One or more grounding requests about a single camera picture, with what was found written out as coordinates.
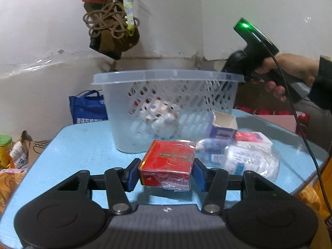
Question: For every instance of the pink board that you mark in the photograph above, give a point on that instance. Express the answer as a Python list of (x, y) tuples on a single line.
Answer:
[(287, 122)]

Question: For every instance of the brown hanging bag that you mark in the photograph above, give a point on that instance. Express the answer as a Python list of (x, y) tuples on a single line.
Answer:
[(110, 32)]

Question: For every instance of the white snack packet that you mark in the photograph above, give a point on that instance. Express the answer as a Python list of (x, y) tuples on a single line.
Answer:
[(19, 155)]

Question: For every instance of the green tin box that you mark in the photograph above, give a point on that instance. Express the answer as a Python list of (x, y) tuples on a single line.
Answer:
[(6, 142)]

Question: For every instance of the purple white carton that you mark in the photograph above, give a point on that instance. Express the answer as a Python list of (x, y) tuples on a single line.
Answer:
[(222, 125)]

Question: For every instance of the person's right hand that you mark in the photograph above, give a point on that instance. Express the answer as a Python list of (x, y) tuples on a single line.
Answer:
[(297, 66)]

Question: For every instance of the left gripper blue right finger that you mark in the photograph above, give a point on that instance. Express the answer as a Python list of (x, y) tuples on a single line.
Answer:
[(213, 182)]

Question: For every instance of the blue tote bag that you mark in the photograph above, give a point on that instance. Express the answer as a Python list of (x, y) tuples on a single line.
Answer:
[(88, 107)]

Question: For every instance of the grey fox plush doll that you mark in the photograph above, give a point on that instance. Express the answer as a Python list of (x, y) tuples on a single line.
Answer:
[(161, 117)]

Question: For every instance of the orange floral blanket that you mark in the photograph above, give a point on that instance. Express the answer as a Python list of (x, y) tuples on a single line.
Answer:
[(9, 181)]

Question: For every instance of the red black plaid pillow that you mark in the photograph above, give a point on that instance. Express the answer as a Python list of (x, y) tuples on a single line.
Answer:
[(303, 117)]

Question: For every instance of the person's black sleeve forearm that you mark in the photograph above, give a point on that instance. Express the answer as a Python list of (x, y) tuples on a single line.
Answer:
[(321, 90)]

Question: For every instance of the brown paper bag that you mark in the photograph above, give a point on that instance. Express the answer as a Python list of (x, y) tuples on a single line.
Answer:
[(32, 148)]

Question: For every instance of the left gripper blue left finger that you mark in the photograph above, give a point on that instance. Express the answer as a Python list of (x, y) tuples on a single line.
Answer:
[(119, 181)]

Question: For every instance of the clear plastic lattice basket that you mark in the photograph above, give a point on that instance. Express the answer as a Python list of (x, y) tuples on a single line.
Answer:
[(196, 92)]

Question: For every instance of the clear plastic packet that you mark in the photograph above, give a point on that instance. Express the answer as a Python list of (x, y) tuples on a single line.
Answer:
[(237, 159)]

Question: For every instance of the pink white tissue box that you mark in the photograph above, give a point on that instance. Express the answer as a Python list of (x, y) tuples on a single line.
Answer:
[(253, 138)]

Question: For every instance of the red cigarette box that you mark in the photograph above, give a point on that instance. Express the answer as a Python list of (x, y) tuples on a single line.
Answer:
[(168, 164)]

